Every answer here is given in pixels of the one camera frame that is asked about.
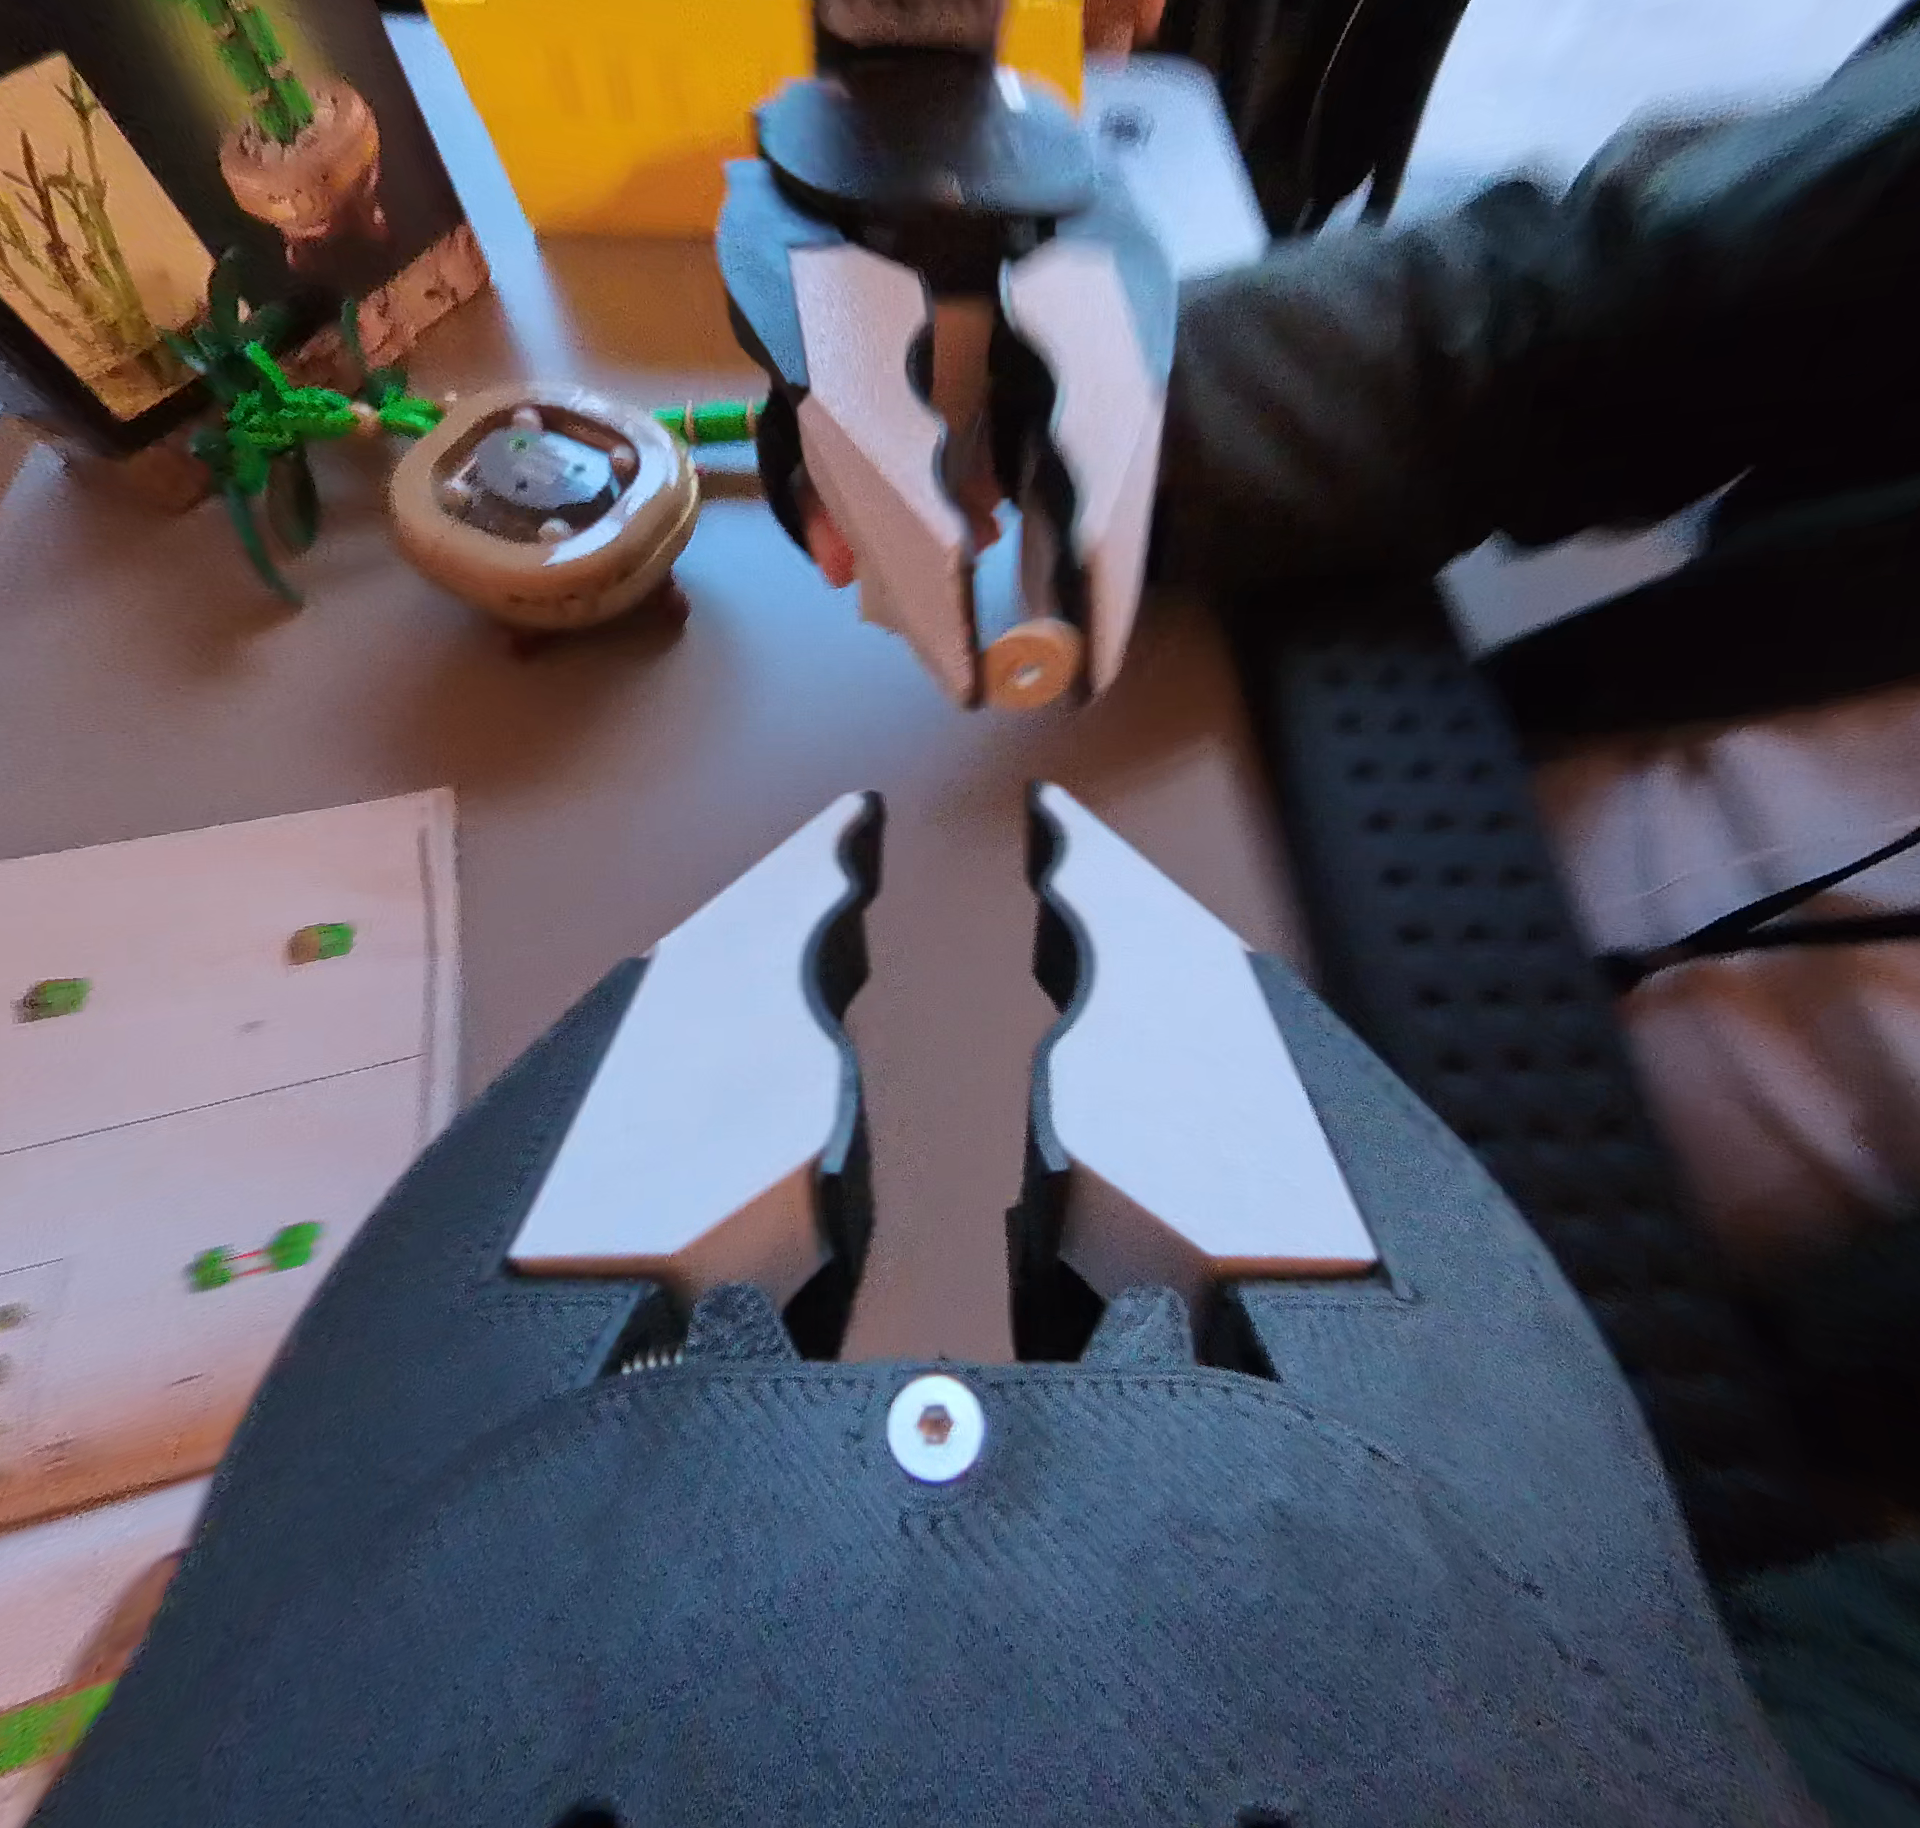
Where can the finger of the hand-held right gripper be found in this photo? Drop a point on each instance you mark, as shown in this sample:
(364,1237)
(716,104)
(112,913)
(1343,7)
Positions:
(1112,434)
(872,434)

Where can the person's right hand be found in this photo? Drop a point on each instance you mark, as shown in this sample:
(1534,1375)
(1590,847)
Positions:
(830,539)

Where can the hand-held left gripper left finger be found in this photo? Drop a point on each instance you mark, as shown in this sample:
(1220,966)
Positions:
(705,1108)

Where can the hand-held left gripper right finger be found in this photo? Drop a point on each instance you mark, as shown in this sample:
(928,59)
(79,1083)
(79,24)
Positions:
(1200,1108)

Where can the tan brick flower pot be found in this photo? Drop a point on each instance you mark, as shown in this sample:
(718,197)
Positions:
(540,568)

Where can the grey desk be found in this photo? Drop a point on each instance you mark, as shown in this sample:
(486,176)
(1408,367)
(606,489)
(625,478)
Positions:
(675,748)

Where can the open instruction booklet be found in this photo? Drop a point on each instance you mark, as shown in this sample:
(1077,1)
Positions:
(227,1108)

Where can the yellow plastic bin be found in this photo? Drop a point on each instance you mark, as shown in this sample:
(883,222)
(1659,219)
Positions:
(632,104)

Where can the person's right forearm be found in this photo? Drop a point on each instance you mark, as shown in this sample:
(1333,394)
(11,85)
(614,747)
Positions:
(1502,358)

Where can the person's body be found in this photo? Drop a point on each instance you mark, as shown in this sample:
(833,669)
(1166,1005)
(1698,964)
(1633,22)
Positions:
(1770,1078)

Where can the green hooked stalk piece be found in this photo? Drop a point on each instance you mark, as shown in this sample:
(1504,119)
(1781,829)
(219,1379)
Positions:
(722,421)

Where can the green toy bamboo leaves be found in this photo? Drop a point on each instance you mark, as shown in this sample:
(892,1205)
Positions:
(272,425)

